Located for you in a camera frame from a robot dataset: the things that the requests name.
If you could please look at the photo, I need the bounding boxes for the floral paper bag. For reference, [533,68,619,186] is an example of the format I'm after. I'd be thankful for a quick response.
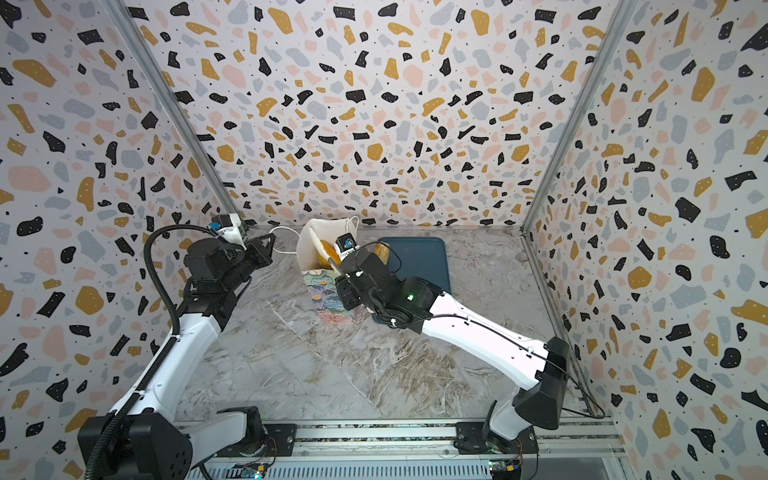
[271,216,360,324]

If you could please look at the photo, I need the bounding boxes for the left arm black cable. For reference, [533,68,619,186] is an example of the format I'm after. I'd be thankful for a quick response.
[85,223,217,480]

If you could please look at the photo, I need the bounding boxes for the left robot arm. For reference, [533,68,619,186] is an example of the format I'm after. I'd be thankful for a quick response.
[77,233,275,479]

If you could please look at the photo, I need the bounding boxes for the orange oval bread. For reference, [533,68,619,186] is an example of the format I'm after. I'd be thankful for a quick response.
[318,240,340,269]

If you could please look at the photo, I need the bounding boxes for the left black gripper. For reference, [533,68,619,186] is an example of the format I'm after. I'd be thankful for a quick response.
[221,232,274,293]

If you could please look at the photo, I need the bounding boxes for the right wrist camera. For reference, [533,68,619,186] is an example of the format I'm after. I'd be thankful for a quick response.
[334,233,358,263]

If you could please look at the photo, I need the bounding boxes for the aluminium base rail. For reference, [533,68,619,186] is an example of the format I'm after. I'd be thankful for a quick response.
[204,417,634,479]

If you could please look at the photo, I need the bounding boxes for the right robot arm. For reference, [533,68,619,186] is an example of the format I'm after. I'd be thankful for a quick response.
[296,218,570,440]

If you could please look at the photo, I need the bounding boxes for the teal tray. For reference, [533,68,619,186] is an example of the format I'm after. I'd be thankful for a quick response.
[371,236,452,326]

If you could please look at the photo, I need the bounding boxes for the small crusty bread piece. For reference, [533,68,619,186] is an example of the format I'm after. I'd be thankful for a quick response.
[374,242,390,265]

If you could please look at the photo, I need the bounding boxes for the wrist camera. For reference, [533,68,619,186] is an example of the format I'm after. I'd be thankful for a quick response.
[209,213,247,247]
[334,233,358,263]

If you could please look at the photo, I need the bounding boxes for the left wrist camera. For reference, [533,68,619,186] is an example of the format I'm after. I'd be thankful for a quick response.
[209,213,247,247]

